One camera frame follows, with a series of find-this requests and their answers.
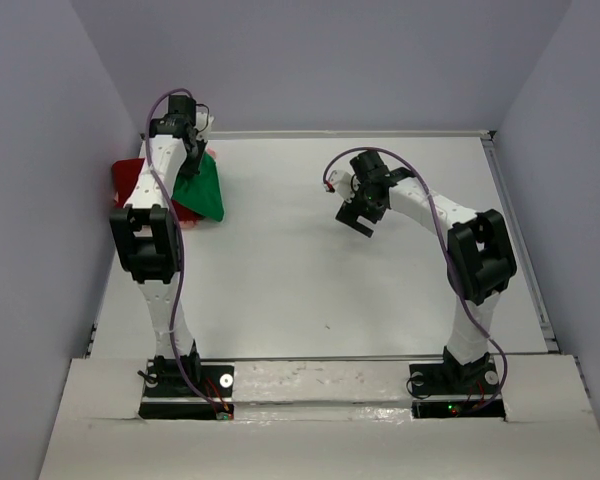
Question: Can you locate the red folded t shirt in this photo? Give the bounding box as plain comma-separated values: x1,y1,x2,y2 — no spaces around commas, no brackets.
111,158,203,228

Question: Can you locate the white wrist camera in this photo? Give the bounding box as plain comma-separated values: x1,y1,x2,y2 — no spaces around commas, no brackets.
195,112,215,140
324,170,353,199

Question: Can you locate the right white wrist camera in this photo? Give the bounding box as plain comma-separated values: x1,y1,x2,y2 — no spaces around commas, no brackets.
324,170,353,199

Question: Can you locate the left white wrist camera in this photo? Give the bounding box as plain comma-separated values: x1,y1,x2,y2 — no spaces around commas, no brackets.
195,112,215,140

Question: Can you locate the pink folded t shirt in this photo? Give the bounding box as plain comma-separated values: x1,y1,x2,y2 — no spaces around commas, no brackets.
179,147,219,231

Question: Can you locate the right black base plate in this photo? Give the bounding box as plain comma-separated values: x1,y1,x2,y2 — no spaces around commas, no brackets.
405,362,506,420

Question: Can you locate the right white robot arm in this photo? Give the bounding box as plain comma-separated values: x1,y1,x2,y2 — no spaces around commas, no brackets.
322,147,517,401

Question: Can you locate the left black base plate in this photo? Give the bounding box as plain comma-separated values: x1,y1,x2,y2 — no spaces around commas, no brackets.
137,362,235,421

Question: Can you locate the green t shirt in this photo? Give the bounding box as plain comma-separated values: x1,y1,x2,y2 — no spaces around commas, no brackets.
171,151,226,222

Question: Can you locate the aluminium table rail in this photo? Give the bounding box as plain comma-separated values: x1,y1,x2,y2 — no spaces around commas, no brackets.
209,130,496,140

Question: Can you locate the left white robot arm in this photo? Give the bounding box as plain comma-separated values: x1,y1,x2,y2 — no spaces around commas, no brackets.
109,88,208,400

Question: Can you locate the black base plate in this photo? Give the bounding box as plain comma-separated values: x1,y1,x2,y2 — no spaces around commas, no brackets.
405,362,506,420
137,362,235,421

